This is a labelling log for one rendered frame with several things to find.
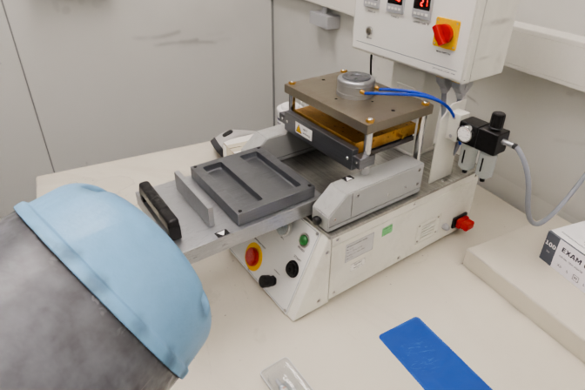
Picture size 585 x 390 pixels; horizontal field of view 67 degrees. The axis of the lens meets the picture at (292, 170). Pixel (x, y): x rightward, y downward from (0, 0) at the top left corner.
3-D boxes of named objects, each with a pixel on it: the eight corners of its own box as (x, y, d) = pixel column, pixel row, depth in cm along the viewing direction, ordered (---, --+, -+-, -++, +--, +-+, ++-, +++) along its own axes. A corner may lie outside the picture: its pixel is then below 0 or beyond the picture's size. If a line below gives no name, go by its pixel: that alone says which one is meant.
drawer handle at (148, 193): (151, 197, 85) (148, 178, 83) (182, 238, 74) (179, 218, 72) (140, 200, 84) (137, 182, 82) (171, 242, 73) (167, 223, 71)
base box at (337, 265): (373, 171, 137) (378, 120, 128) (478, 235, 110) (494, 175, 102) (214, 232, 110) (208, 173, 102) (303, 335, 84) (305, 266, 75)
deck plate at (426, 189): (378, 119, 129) (379, 116, 128) (483, 169, 104) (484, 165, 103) (238, 163, 106) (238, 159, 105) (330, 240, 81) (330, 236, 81)
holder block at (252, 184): (260, 155, 99) (259, 145, 98) (314, 197, 85) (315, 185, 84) (191, 177, 91) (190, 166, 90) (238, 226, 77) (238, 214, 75)
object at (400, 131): (350, 109, 110) (353, 71, 105) (419, 143, 94) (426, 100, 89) (292, 125, 101) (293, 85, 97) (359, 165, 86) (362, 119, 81)
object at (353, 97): (361, 99, 115) (366, 50, 109) (461, 144, 94) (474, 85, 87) (284, 121, 103) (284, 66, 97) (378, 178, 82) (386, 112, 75)
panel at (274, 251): (218, 236, 109) (243, 166, 104) (286, 315, 87) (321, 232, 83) (211, 236, 107) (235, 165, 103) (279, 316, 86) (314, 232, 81)
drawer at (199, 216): (265, 166, 103) (264, 136, 99) (324, 212, 87) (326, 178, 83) (137, 207, 88) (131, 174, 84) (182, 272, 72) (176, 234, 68)
